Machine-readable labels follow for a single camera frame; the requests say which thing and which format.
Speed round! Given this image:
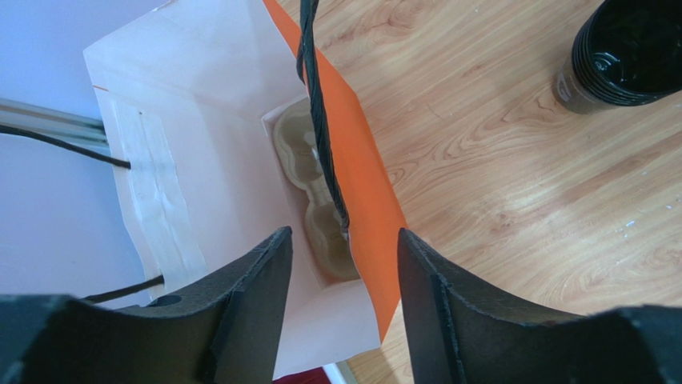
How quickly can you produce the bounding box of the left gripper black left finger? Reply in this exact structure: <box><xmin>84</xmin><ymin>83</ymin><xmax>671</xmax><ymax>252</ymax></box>
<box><xmin>1</xmin><ymin>226</ymin><xmax>293</xmax><ymax>383</ymax></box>

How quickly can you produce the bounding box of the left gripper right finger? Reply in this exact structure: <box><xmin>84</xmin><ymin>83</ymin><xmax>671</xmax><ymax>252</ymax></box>
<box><xmin>398</xmin><ymin>229</ymin><xmax>681</xmax><ymax>383</ymax></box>

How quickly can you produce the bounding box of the white plastic tray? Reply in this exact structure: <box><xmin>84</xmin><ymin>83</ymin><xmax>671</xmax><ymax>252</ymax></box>
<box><xmin>323</xmin><ymin>361</ymin><xmax>358</xmax><ymax>384</ymax></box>

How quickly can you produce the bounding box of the dark red cloth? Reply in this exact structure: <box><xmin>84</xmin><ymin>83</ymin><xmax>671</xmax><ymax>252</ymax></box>
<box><xmin>272</xmin><ymin>367</ymin><xmax>331</xmax><ymax>384</ymax></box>

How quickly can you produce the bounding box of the pulp cup carrier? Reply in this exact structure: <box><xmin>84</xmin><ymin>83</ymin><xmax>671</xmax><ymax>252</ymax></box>
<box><xmin>273</xmin><ymin>98</ymin><xmax>360</xmax><ymax>281</ymax></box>

